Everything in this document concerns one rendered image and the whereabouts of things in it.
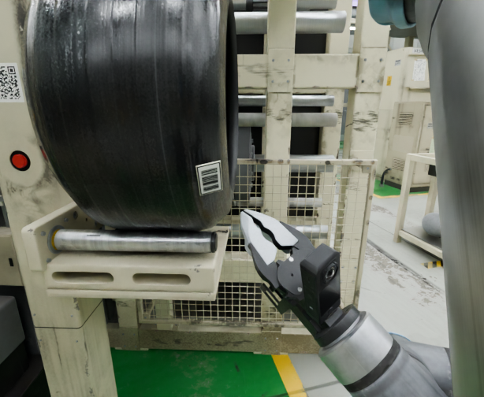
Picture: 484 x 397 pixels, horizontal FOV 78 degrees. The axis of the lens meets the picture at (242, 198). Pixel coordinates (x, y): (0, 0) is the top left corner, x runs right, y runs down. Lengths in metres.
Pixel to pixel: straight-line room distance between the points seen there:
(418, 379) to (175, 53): 0.50
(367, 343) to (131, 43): 0.48
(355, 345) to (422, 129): 4.46
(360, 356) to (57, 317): 0.76
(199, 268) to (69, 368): 0.55
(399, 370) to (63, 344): 0.82
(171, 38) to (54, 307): 0.72
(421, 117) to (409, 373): 4.43
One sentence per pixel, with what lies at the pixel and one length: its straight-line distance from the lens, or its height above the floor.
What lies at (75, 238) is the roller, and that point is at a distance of 0.72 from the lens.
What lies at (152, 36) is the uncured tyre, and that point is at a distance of 0.47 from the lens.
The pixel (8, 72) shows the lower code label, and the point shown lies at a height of 1.24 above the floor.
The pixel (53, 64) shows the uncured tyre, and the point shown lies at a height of 1.23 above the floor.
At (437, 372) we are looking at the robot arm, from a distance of 0.57.
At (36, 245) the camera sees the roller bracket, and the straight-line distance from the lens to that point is 0.72.
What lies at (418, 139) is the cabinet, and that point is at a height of 0.75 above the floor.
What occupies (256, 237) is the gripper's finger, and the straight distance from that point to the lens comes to 0.44.
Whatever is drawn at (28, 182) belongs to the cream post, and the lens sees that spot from 0.82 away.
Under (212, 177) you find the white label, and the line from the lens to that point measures 0.49.
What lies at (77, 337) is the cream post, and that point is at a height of 0.59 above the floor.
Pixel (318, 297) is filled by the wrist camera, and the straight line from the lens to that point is 0.39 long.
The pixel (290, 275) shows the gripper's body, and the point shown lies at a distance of 0.42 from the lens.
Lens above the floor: 1.17
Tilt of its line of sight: 17 degrees down
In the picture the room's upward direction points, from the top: straight up
